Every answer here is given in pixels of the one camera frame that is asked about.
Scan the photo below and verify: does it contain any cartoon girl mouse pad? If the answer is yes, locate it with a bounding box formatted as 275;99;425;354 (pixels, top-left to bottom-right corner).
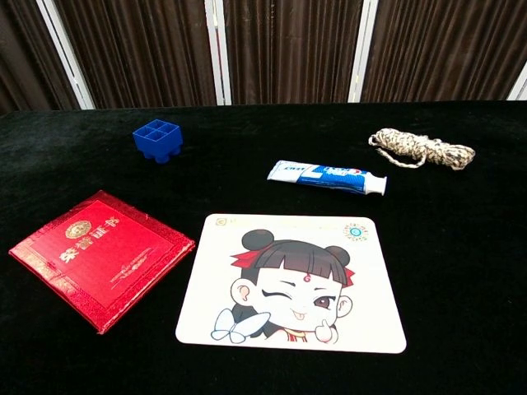
175;212;408;355

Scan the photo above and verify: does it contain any white blue toothpaste tube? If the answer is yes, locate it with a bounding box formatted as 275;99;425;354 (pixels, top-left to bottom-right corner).
266;160;389;197

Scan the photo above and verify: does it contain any blue plastic grid block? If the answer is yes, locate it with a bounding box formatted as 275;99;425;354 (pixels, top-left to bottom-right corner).
132;118;184;165

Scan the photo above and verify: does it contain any dark brown curtain panel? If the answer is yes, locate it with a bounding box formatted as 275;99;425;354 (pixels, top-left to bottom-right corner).
54;0;218;109
0;0;80;115
361;0;527;103
223;0;364;105

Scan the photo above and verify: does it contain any red certificate book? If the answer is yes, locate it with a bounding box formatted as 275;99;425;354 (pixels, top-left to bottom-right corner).
8;189;196;335

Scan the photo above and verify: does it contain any black velvet table cloth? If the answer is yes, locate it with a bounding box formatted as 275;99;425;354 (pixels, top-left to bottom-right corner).
0;100;527;395

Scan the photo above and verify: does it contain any white metal frame post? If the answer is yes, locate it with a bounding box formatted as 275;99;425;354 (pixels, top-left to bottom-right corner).
35;0;96;110
506;60;527;101
347;0;380;104
203;0;233;106

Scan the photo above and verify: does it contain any beige braided rope bundle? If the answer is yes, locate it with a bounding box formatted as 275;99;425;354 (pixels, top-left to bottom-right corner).
367;128;477;171

